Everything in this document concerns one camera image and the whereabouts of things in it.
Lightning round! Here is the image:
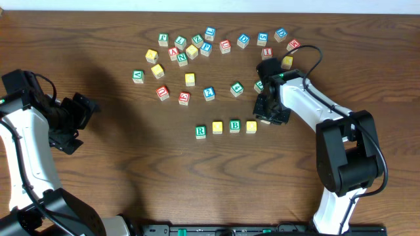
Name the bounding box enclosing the green B letter block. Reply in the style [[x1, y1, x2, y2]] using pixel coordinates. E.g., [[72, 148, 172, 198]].
[[229, 119, 241, 133]]

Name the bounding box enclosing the green R letter block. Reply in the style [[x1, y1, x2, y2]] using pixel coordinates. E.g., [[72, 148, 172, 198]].
[[195, 126, 207, 139]]

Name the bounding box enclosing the green T letter block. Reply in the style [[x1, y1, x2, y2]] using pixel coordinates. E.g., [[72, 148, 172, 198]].
[[261, 120, 271, 125]]

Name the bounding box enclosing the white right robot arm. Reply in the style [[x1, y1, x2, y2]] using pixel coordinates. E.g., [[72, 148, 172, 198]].
[[253, 69, 388, 235]]

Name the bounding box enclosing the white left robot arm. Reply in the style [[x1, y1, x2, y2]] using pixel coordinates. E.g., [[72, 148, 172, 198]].
[[1, 88, 107, 235]]

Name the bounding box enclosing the green J letter block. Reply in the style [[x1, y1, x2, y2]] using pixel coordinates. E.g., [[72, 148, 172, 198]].
[[254, 80, 264, 94]]

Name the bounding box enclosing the green 4 number block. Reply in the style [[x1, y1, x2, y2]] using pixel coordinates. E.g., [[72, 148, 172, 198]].
[[230, 81, 243, 97]]

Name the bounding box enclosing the yellow K letter block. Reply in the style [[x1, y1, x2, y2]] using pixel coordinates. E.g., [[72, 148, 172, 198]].
[[281, 56, 293, 70]]

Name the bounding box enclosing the red I letter block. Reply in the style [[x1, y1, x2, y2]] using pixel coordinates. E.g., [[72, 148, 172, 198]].
[[261, 47, 273, 60]]

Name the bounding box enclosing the blue question mark block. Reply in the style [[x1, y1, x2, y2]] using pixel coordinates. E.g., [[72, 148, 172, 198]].
[[203, 87, 215, 102]]

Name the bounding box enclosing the red M letter block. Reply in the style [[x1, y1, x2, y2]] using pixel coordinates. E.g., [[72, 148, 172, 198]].
[[286, 39, 301, 52]]

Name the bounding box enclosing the blue S letter block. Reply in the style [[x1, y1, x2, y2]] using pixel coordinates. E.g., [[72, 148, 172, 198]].
[[257, 32, 268, 47]]

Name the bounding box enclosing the blue D letter block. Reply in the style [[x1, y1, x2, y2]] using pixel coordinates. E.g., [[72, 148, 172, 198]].
[[237, 33, 250, 49]]

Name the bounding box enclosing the blue Q letter block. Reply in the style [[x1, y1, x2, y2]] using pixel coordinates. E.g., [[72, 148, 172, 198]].
[[274, 28, 288, 43]]

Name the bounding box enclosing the red C letter block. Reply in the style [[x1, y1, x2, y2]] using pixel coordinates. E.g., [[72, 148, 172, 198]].
[[219, 39, 231, 54]]

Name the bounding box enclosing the green V letter block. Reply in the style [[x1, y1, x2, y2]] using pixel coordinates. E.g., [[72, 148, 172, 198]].
[[132, 69, 144, 84]]

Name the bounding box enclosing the red E letter block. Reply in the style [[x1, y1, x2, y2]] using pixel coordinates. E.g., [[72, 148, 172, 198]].
[[178, 92, 190, 106]]

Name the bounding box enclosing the blue P letter block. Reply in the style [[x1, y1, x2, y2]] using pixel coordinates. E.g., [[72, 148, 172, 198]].
[[200, 42, 213, 57]]

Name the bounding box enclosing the red U letter block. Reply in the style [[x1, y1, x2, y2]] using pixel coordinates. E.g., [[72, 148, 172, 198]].
[[156, 85, 170, 101]]

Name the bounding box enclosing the blue L letter block top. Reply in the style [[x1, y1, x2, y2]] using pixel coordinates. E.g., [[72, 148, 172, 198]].
[[205, 27, 216, 41]]

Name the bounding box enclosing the green Z letter block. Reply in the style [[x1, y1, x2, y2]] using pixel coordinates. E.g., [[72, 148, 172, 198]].
[[192, 34, 204, 49]]

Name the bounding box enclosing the green N letter block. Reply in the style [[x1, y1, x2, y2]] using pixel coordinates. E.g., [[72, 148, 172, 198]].
[[177, 53, 188, 67]]

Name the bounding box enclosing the green L letter block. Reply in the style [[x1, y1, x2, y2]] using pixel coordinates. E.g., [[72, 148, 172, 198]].
[[175, 35, 187, 50]]

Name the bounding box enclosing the red A letter block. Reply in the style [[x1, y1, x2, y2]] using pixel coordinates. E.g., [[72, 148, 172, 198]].
[[168, 47, 179, 61]]

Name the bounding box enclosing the green P letter block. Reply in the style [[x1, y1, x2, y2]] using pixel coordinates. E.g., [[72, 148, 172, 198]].
[[158, 33, 169, 47]]

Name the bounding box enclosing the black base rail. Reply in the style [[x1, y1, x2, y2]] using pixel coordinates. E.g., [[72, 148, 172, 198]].
[[140, 222, 388, 236]]

